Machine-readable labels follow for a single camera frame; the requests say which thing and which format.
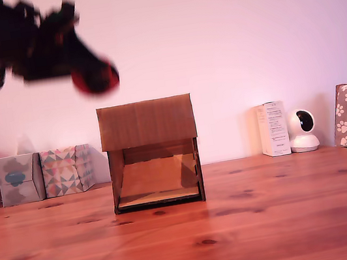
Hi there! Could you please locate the red and black footbag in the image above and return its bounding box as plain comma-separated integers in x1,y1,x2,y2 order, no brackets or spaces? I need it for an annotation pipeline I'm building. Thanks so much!
68,55,123,99

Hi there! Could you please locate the cardboard dice tower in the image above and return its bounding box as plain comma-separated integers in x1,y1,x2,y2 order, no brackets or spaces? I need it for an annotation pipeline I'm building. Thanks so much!
95,93,209,218

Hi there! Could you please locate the triangle-pattern tissue box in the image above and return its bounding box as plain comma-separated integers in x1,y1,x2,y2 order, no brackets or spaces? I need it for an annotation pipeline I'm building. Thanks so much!
38,143,98,199

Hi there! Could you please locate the grey cloud-print tissue box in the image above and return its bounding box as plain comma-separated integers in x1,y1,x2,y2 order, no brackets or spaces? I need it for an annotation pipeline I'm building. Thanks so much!
0,151,48,209

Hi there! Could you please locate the tall white printed carton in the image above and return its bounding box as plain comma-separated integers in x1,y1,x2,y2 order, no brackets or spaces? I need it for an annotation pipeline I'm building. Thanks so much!
252,100,292,160

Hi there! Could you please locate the small white round camera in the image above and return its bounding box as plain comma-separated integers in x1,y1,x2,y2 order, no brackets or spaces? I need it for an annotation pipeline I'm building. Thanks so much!
284,106,322,156

